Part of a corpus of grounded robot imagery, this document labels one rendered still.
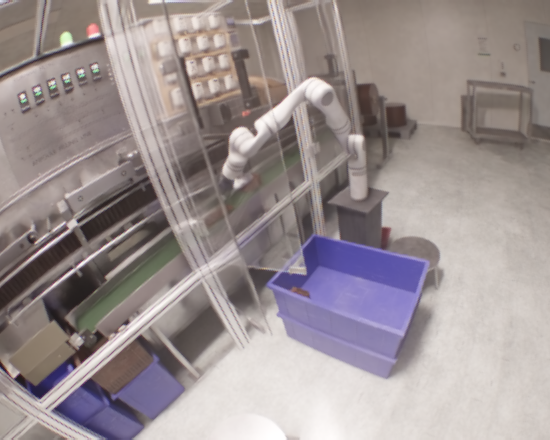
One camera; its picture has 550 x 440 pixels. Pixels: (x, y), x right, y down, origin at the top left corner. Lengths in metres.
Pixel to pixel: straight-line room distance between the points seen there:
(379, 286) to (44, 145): 1.73
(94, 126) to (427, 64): 5.06
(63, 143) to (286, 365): 1.52
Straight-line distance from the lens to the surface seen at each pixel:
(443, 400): 1.34
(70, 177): 1.31
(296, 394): 1.31
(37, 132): 1.38
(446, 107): 5.39
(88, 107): 1.41
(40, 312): 1.14
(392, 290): 1.33
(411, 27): 5.42
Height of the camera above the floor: 1.21
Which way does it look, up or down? 30 degrees down
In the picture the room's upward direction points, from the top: 14 degrees counter-clockwise
